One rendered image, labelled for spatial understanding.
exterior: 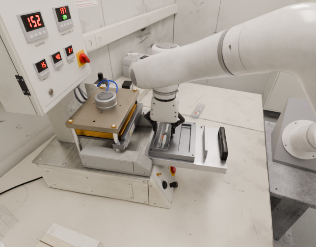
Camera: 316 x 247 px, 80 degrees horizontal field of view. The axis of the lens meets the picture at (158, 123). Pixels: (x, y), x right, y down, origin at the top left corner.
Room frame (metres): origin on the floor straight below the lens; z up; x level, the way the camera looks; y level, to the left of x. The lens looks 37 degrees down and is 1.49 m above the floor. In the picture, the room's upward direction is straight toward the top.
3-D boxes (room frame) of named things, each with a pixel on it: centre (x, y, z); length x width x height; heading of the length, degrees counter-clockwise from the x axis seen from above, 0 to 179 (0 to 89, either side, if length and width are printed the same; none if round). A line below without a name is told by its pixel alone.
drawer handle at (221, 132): (0.53, -0.25, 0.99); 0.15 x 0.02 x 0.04; 170
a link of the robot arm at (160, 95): (0.57, -0.03, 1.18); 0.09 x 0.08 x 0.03; 80
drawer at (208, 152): (0.55, -0.11, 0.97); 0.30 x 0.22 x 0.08; 80
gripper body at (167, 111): (0.57, -0.02, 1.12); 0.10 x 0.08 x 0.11; 80
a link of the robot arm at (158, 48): (0.57, -0.02, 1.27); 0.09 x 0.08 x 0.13; 123
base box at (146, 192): (0.62, 0.18, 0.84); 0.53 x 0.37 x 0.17; 80
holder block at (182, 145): (0.56, -0.06, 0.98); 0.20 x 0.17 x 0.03; 170
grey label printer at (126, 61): (1.60, 0.15, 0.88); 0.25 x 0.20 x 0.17; 62
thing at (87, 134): (0.62, 0.19, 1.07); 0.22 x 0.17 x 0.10; 170
